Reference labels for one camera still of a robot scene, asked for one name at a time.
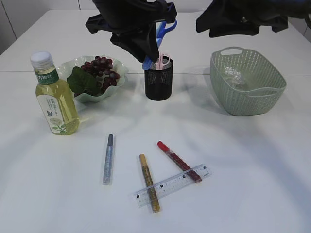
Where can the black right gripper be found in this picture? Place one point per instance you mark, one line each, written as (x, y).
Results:
(241, 17)

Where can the green woven plastic basket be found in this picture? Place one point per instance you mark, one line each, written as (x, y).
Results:
(264, 83)

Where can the gold glitter pen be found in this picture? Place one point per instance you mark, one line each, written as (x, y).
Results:
(149, 183)

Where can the yellow tea bottle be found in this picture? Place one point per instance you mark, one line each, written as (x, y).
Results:
(54, 96)

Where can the blue capped scissors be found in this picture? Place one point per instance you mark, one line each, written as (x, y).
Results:
(160, 33)

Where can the clear plastic ruler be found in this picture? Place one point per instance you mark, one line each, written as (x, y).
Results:
(170, 185)

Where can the black mesh pen holder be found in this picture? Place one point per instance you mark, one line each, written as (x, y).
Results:
(158, 83)

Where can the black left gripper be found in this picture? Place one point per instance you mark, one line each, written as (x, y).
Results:
(122, 16)

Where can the silver glitter pen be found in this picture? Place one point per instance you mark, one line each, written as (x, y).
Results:
(108, 163)

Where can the clear plastic sheet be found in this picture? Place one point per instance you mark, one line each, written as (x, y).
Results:
(233, 77)

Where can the pink capped scissors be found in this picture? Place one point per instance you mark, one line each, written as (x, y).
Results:
(163, 60)

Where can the red glitter pen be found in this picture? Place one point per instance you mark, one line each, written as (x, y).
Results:
(179, 162)

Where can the purple grape bunch with leaves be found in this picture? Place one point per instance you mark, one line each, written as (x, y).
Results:
(93, 77)

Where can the green wavy glass plate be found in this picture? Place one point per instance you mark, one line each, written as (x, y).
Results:
(66, 69)

